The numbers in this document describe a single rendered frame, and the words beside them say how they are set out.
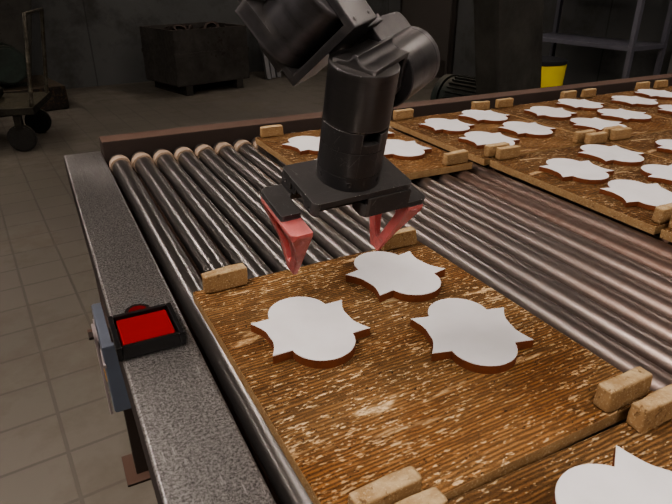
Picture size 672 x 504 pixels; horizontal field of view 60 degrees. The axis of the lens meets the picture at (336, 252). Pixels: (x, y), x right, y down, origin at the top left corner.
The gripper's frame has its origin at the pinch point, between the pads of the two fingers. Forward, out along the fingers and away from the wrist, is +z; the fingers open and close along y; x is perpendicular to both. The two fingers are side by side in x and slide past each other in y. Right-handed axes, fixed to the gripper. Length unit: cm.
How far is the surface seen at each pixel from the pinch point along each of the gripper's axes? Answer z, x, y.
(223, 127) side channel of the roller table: 36, 89, 23
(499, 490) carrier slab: 5.6, -25.2, 1.5
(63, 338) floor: 147, 140, -25
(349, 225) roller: 22.1, 27.2, 21.2
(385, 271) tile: 13.5, 7.4, 13.7
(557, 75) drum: 126, 249, 363
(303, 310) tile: 12.4, 4.4, -0.3
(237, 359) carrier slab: 12.4, 0.7, -10.1
